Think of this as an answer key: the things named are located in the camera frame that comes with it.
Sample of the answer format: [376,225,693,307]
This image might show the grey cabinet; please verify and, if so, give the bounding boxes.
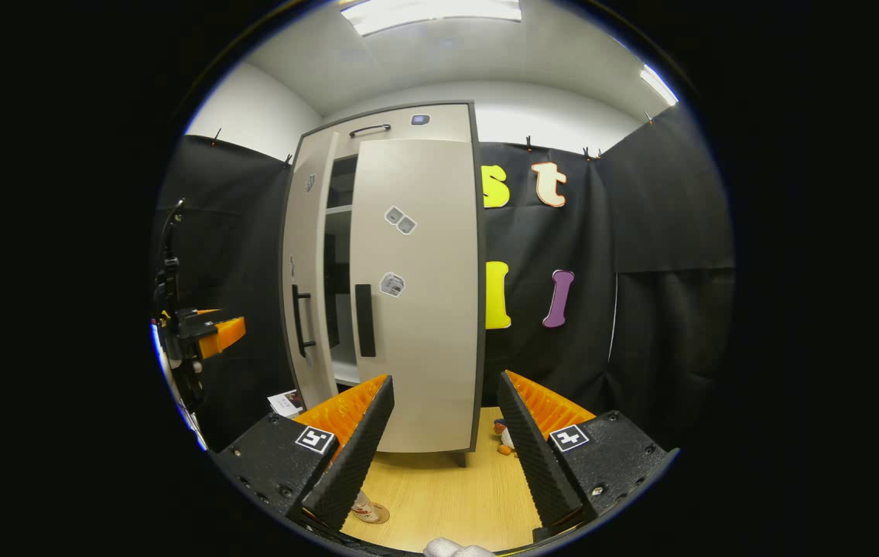
[281,101,484,469]

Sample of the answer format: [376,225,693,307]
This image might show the small ceiling light panel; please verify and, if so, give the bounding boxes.
[638,63,680,108]

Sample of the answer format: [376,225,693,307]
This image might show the black backdrop cloth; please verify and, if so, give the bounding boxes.
[149,104,736,453]

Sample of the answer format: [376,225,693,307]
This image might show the large ceiling light panel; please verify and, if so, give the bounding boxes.
[339,0,524,37]

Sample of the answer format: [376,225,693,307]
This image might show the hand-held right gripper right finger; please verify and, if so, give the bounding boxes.
[495,370,680,536]

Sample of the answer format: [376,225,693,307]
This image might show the grey cabinet door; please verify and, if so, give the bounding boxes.
[349,138,481,455]
[282,130,340,411]

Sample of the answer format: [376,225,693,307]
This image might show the grey cabinet drawer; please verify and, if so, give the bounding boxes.
[316,103,475,144]

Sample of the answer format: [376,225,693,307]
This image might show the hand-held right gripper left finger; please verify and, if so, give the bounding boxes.
[211,374,395,533]

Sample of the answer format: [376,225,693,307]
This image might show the printed card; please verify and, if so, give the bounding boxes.
[268,389,305,419]

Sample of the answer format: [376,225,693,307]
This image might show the penguin plush toy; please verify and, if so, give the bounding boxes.
[492,418,518,457]

